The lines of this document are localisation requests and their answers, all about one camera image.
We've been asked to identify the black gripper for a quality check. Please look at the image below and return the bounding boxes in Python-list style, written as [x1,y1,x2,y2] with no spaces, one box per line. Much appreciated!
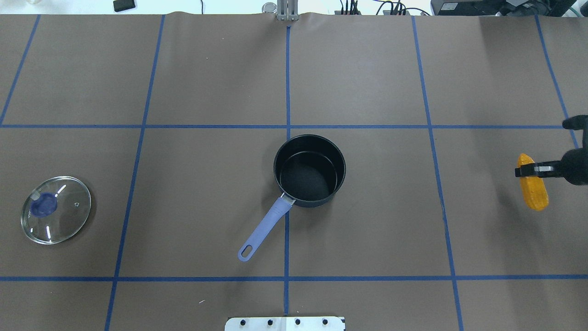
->
[514,148,588,186]

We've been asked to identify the yellow corn cob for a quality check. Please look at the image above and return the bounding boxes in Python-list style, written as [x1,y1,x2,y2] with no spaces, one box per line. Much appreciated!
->
[519,177,549,211]

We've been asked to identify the glass pot lid blue knob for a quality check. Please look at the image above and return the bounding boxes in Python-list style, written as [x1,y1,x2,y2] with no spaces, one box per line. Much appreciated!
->
[20,176,92,245]

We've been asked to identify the black laptop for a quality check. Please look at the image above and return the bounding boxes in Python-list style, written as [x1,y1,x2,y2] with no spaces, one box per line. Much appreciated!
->
[430,0,576,17]

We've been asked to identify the dark blue saucepan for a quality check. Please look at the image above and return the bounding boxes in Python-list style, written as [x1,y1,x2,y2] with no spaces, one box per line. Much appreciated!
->
[237,134,346,262]

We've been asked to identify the small black device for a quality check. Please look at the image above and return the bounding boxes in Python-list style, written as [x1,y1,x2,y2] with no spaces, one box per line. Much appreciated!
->
[112,0,136,12]

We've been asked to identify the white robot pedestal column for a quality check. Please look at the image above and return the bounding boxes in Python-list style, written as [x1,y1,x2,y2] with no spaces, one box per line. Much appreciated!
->
[224,316,346,331]

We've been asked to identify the aluminium frame post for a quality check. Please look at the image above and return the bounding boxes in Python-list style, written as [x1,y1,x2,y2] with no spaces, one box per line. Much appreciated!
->
[277,0,300,21]

